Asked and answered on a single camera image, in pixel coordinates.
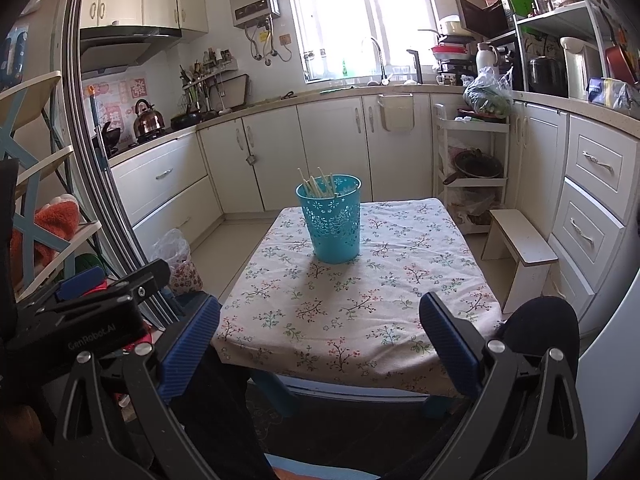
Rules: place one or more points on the black microwave oven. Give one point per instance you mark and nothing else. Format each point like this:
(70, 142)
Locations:
(482, 17)

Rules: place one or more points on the red paper wall decorations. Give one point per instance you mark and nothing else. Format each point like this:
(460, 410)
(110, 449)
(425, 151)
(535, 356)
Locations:
(112, 105)

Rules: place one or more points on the kitchen window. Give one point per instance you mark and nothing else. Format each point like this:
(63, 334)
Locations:
(365, 15)

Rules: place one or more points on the white and blue shelf rack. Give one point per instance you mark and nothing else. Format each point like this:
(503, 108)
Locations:
(35, 160)

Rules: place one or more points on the cream panelled drawer cabinet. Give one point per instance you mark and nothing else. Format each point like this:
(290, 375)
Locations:
(595, 200)

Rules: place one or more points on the green knit hat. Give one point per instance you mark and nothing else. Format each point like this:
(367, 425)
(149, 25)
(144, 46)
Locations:
(92, 261)

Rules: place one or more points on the chrome sink faucet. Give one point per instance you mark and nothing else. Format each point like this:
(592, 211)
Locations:
(381, 60)

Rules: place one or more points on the blue and orange seat cushion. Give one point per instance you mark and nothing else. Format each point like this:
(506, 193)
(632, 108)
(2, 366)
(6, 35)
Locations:
(320, 470)

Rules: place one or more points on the stack of bowls and dishes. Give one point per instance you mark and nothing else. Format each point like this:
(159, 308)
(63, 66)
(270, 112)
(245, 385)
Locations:
(450, 50)

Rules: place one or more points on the range hood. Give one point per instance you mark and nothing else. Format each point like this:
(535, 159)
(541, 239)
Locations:
(125, 45)

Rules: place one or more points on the plastic bag of vegetables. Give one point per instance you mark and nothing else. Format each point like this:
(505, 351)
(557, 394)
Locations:
(487, 95)

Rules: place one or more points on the gas stove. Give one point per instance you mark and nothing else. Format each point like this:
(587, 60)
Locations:
(145, 139)

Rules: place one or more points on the cream stove drawer cabinet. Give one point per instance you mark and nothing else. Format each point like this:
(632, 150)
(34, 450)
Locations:
(160, 190)

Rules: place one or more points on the steel kettle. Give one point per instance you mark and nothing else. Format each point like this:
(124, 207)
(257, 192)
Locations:
(148, 121)

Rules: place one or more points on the black wok on stove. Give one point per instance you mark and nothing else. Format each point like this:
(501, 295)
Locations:
(109, 136)

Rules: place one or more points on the dark wok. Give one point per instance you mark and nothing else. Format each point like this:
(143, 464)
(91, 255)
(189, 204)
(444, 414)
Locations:
(477, 165)

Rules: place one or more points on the red pan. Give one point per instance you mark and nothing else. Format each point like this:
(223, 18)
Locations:
(620, 65)

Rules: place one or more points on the white storage trolley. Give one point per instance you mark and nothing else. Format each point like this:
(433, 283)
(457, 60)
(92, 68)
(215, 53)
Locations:
(442, 160)

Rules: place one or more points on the blue packet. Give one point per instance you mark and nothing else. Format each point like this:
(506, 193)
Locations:
(607, 92)

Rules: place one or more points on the floral plastic bag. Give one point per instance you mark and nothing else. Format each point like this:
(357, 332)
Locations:
(182, 270)

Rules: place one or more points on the orange plush hat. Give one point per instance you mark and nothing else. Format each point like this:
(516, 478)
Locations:
(50, 230)

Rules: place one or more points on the floral tablecloth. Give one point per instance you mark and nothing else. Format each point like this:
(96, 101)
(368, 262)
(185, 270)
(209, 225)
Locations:
(350, 310)

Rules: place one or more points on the bundle of wooden chopsticks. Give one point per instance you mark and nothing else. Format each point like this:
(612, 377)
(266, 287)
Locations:
(315, 186)

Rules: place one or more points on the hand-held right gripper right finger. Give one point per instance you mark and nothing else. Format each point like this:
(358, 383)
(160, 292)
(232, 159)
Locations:
(450, 345)

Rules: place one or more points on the green plastic container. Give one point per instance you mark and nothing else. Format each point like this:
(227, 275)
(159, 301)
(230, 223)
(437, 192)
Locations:
(521, 2)

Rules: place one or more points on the white electric water boiler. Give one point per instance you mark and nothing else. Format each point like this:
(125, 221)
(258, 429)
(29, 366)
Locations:
(575, 70)

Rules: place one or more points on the black faucet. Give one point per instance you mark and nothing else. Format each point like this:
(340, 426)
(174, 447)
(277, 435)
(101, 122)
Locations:
(416, 67)

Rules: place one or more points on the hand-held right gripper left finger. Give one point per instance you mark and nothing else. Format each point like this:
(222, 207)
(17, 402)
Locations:
(192, 345)

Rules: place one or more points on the black frying pan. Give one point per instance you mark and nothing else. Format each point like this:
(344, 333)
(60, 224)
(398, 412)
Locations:
(186, 121)

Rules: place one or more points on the dark framed tray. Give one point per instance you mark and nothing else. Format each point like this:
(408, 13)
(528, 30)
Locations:
(231, 92)

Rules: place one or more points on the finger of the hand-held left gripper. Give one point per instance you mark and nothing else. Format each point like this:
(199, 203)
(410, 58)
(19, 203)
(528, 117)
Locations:
(80, 282)
(142, 280)

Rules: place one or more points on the white thermos flask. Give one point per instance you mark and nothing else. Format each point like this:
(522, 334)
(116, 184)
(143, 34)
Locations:
(485, 62)

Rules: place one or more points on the wall socket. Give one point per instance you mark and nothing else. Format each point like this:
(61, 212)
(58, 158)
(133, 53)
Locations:
(285, 39)

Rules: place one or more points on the wall utensil rack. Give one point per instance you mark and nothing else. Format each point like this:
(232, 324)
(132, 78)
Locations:
(210, 72)

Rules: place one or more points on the grey sliding door frame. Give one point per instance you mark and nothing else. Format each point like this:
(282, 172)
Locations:
(95, 160)

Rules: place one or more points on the patterned mug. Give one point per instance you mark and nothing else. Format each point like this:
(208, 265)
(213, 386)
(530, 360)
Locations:
(445, 79)

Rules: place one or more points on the black rice cooker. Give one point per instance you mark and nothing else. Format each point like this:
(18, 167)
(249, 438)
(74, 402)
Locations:
(547, 77)

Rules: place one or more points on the white countertop shelf rack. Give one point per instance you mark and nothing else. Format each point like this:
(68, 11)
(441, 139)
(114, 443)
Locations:
(555, 17)

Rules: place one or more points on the turquoise perforated plastic basket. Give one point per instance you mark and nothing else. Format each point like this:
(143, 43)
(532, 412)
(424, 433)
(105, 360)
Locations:
(335, 230)

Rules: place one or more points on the white wooden stool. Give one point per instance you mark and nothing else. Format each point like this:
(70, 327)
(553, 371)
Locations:
(520, 245)

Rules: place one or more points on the cream sink base cabinet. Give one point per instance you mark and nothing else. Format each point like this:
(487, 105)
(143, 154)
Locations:
(325, 145)

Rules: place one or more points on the person's right leg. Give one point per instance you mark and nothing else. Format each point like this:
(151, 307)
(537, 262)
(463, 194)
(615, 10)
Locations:
(540, 320)

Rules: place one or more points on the white hanging door bin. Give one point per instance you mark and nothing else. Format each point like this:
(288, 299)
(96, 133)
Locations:
(395, 112)

